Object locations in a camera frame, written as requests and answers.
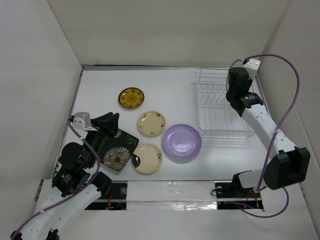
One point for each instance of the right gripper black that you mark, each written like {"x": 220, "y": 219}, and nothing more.
{"x": 249, "y": 83}

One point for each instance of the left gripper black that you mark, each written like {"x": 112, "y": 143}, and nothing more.
{"x": 106, "y": 124}

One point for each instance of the white plate red characters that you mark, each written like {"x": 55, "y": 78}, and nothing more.
{"x": 227, "y": 83}

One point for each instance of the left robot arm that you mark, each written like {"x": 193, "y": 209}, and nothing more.
{"x": 77, "y": 184}

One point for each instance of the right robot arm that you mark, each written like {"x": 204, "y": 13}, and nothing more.
{"x": 285, "y": 163}

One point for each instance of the brown yellow round plate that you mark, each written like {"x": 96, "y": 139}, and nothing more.
{"x": 131, "y": 98}

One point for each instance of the black floral square plate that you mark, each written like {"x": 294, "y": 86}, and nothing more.
{"x": 115, "y": 152}

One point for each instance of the cream plate upper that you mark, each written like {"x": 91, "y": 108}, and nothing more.
{"x": 151, "y": 123}

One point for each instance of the cream plate black spot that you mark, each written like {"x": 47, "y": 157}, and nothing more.
{"x": 147, "y": 159}

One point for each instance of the purple round plate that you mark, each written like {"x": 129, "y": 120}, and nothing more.
{"x": 182, "y": 142}

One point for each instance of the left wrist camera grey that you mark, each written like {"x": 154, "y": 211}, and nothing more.
{"x": 82, "y": 121}

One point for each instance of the white wire dish rack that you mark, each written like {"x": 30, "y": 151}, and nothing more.
{"x": 217, "y": 120}

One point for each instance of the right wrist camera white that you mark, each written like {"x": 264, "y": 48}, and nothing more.
{"x": 251, "y": 65}

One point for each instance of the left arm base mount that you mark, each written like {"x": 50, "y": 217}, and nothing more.
{"x": 116, "y": 200}

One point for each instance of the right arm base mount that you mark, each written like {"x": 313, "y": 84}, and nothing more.
{"x": 230, "y": 198}

